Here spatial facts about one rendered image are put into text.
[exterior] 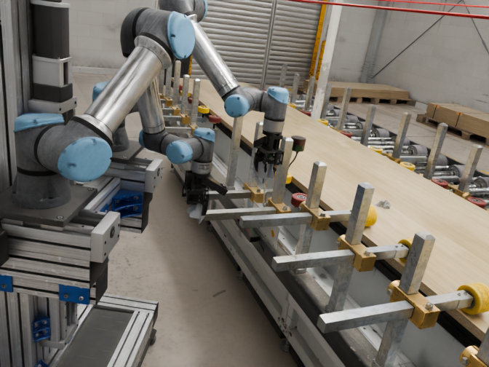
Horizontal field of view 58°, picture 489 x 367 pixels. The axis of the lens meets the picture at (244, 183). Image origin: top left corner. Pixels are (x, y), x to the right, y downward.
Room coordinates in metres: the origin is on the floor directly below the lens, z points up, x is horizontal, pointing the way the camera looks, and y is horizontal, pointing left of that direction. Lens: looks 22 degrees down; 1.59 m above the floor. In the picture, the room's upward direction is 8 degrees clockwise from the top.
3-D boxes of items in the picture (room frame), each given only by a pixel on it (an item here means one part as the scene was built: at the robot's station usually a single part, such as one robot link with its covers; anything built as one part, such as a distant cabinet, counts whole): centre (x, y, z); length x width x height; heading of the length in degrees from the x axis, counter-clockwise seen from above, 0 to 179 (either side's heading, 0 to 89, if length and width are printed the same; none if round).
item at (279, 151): (1.55, -0.08, 1.13); 0.09 x 0.08 x 0.12; 25
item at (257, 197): (1.87, -0.05, 0.81); 0.13 x 0.06 x 0.05; 25
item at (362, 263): (1.19, -0.36, 0.95); 0.13 x 0.06 x 0.05; 25
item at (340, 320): (0.93, -0.45, 0.95); 0.50 x 0.04 x 0.04; 115
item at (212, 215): (1.58, -0.06, 0.84); 0.43 x 0.03 x 0.04; 115
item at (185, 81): (3.02, 0.49, 0.87); 0.03 x 0.03 x 0.48; 25
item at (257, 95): (1.57, 0.03, 1.29); 0.11 x 0.11 x 0.08; 76
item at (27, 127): (1.07, 0.54, 1.21); 0.13 x 0.12 x 0.14; 61
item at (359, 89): (9.96, -2.18, 0.23); 2.41 x 0.77 x 0.17; 120
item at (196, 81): (2.80, 0.39, 0.89); 0.03 x 0.03 x 0.48; 25
